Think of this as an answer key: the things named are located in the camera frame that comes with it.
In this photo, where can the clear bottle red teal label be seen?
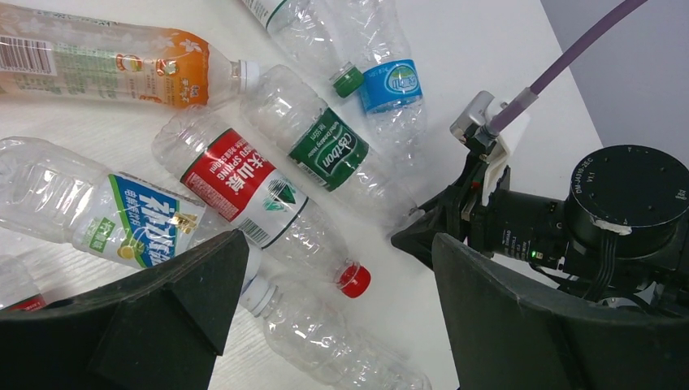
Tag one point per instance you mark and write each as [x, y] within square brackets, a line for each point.
[18, 288]

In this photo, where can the clear bottle blue green label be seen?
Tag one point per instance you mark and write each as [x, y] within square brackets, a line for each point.
[57, 195]

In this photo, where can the clear bottle red white label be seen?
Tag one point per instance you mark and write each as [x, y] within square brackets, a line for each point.
[216, 163]

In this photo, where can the clear bottle green white label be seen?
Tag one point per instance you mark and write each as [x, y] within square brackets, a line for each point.
[314, 35]

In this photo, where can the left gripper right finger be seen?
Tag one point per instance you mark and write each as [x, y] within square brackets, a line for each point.
[509, 331]

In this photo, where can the orange tinted bottle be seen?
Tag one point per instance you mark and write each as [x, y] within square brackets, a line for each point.
[62, 55]

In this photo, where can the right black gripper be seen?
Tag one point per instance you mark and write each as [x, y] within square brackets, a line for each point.
[619, 238]

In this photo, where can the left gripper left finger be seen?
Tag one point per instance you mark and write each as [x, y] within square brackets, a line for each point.
[160, 328]

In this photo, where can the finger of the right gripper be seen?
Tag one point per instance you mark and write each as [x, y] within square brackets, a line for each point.
[442, 215]

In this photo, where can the clear unlabelled bottle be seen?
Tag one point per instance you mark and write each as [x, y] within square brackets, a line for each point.
[317, 339]

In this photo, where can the clear bottle dark green label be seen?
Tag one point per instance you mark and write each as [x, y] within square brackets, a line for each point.
[289, 114]

